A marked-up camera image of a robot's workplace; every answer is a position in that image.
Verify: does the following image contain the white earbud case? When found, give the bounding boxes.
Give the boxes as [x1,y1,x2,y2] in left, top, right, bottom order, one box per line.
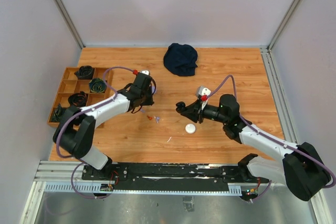
[185,123,196,134]

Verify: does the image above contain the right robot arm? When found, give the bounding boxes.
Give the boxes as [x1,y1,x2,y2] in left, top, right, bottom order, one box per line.
[176,94,335,201]

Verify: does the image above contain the rolled green patterned tie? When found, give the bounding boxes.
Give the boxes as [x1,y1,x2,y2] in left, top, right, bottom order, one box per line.
[89,78,107,93]

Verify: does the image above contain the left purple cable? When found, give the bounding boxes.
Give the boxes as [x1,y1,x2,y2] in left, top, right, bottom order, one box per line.
[56,66,136,200]

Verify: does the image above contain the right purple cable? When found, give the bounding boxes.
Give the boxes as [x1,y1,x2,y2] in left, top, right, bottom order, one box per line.
[207,74,336,189]

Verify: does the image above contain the rolled black tie top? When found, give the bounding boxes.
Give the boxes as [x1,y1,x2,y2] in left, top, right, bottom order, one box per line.
[74,66,95,80]

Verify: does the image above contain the dark navy crumpled cloth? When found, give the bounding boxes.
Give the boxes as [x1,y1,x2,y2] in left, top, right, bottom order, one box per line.
[163,43,198,77]

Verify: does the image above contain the aluminium frame post left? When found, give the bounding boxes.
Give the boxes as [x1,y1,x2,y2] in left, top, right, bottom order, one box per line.
[53,0,85,49]

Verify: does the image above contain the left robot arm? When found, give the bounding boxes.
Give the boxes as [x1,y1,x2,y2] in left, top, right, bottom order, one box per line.
[53,70,156,180]

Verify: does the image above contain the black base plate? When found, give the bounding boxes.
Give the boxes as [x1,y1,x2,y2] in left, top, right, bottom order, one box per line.
[81,163,258,192]

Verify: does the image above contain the purple cable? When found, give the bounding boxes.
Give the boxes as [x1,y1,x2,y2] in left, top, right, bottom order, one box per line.
[207,74,336,189]
[56,66,136,200]

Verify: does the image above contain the rolled green black tie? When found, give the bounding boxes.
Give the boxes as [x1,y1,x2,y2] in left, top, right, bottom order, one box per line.
[50,103,66,123]

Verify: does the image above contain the rolled black orange tie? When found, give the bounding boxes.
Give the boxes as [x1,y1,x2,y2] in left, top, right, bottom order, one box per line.
[68,91,88,107]

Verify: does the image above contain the black earbud case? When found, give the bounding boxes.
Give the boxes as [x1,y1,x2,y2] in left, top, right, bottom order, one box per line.
[176,101,186,114]

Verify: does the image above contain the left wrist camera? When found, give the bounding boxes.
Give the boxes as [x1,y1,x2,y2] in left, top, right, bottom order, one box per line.
[141,70,150,76]

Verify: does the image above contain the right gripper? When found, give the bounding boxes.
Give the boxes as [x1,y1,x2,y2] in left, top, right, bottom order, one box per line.
[181,99,228,124]

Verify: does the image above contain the aluminium frame rail right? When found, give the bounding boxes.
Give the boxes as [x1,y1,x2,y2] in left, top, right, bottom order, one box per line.
[259,0,321,156]

